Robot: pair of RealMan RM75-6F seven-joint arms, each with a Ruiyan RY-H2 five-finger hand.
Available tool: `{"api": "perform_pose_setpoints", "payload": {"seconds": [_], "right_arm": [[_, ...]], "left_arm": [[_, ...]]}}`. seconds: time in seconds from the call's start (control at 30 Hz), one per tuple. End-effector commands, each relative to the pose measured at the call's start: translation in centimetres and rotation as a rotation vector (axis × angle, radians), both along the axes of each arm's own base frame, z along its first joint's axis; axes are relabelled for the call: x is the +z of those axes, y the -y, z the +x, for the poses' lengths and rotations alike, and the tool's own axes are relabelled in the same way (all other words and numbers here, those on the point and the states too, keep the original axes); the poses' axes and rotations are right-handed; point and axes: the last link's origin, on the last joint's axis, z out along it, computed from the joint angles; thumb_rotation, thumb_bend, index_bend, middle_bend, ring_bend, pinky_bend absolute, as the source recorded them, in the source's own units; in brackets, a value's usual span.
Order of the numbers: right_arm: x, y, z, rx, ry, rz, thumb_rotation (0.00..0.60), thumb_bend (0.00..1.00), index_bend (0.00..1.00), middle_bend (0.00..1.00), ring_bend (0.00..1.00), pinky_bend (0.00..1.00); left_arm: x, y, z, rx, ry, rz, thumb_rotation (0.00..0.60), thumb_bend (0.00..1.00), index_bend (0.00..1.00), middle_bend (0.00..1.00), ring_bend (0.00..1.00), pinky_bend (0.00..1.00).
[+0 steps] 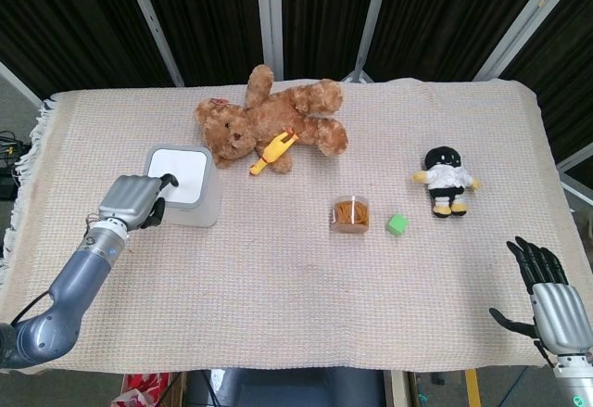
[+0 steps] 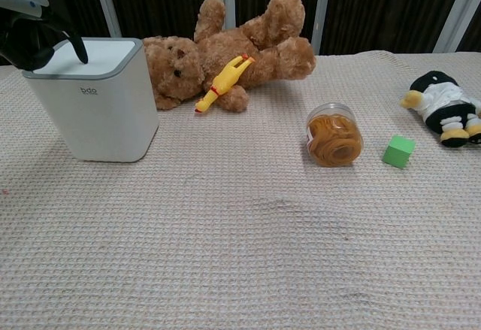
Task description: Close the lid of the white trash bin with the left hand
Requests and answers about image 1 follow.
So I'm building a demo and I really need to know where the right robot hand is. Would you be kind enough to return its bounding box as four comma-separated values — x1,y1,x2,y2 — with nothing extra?
489,235,593,366

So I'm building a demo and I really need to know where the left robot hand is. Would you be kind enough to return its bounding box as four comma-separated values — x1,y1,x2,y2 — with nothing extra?
97,172,180,233

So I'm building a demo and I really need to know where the white lidded trash bin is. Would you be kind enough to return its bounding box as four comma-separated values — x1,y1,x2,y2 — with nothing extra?
144,146,223,228

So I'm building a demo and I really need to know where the dark robot base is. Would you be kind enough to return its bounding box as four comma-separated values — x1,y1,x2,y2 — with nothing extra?
187,365,385,407

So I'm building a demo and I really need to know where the yellow rubber chicken toy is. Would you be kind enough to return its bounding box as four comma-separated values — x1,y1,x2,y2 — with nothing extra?
249,129,297,177

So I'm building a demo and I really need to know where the brown teddy bear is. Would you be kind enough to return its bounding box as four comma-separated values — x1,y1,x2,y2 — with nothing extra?
193,64,349,174

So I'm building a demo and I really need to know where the black and white plush doll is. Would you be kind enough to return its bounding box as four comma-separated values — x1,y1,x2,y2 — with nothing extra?
412,146,482,219

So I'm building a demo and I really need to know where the green cube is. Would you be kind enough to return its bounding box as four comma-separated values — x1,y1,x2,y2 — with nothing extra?
385,212,410,236

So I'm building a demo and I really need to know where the beige woven tablecloth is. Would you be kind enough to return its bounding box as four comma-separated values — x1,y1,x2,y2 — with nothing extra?
0,77,593,375

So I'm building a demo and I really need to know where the red and white plastic bag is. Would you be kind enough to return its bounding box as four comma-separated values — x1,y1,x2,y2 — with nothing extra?
110,372,171,407

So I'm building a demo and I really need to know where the clear jar of rubber bands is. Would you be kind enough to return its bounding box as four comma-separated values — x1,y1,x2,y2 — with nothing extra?
329,195,372,234

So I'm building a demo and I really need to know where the black cables and power strip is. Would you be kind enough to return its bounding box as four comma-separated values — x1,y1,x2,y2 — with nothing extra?
0,129,29,202

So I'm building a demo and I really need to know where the grey metal frame post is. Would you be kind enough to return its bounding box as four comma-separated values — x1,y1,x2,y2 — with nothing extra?
254,0,284,82
343,0,395,84
120,0,185,87
474,0,583,83

